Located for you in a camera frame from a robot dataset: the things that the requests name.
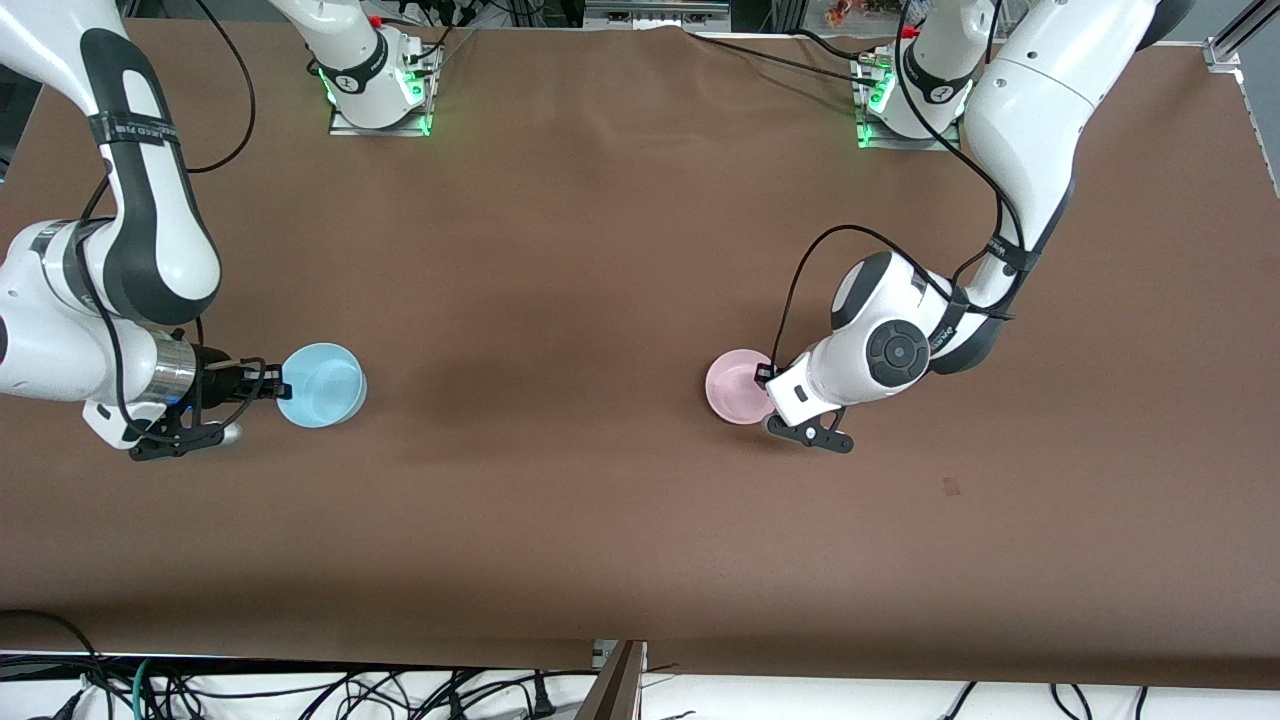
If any pink bowl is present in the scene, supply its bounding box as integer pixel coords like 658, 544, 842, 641
705, 348, 777, 427

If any light blue bowl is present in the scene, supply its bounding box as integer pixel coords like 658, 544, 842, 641
276, 342, 368, 430

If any brown table cover sheet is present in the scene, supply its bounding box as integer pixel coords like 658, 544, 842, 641
0, 20, 1280, 691

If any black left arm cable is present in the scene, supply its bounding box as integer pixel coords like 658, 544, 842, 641
768, 0, 1023, 373

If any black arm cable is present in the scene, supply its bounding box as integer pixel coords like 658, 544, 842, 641
75, 0, 257, 443
768, 0, 1023, 373

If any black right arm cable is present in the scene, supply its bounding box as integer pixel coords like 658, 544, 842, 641
75, 0, 257, 443

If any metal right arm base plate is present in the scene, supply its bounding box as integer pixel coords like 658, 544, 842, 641
328, 45, 435, 138

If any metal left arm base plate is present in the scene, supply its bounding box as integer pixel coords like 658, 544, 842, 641
855, 55, 963, 153

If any black looped cable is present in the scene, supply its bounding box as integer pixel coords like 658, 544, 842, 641
0, 608, 111, 720

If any long black table cable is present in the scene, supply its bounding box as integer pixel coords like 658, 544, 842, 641
688, 30, 883, 89

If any black cable tangle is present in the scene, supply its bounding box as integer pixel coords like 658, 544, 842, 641
150, 668, 601, 720

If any grey metal post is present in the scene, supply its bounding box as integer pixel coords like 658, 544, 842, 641
580, 640, 649, 720

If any silver corner bracket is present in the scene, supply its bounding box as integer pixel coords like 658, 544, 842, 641
1204, 30, 1251, 73

